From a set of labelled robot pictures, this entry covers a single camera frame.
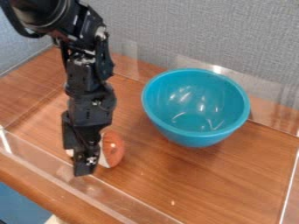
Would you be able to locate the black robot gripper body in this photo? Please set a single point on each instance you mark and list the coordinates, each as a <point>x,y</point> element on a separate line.
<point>91,110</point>

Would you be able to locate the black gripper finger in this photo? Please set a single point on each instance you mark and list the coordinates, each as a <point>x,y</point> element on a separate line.
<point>69,139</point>
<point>86,154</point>

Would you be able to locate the brown and white toy mushroom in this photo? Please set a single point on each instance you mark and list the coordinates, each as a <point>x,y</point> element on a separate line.
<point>113,148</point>

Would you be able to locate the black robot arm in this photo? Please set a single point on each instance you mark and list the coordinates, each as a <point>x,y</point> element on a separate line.
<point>79,33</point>

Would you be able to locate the blue plastic bowl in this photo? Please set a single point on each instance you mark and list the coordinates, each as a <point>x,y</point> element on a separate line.
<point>195,106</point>

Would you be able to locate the clear acrylic front barrier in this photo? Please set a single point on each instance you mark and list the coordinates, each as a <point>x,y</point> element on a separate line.
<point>82,200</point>

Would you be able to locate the clear acrylic barrier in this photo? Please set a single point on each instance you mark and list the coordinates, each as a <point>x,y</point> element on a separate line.
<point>82,200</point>
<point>274,102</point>

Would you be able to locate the clear acrylic back barrier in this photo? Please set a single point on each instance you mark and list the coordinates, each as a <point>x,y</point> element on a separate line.
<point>274,102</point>

